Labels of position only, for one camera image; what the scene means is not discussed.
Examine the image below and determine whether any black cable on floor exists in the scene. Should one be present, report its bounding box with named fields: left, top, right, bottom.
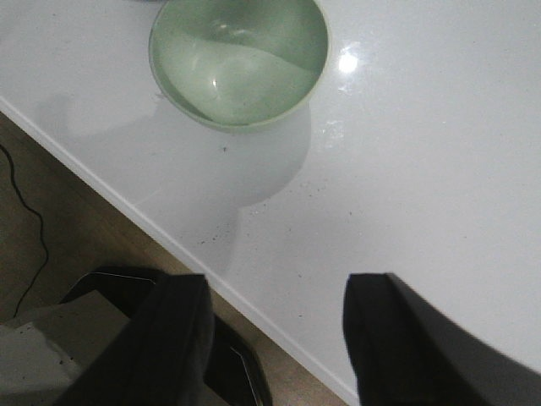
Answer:
left=0, top=143, right=50, bottom=318

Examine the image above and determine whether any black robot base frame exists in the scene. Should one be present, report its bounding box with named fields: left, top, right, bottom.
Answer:
left=63, top=266, right=272, bottom=405

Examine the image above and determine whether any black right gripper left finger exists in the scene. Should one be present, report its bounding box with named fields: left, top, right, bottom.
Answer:
left=54, top=273, right=215, bottom=405

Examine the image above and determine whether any green bowl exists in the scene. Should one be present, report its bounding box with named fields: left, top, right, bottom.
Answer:
left=148, top=1, right=330, bottom=132

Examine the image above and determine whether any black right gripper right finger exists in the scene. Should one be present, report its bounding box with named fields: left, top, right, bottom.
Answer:
left=342, top=273, right=540, bottom=405

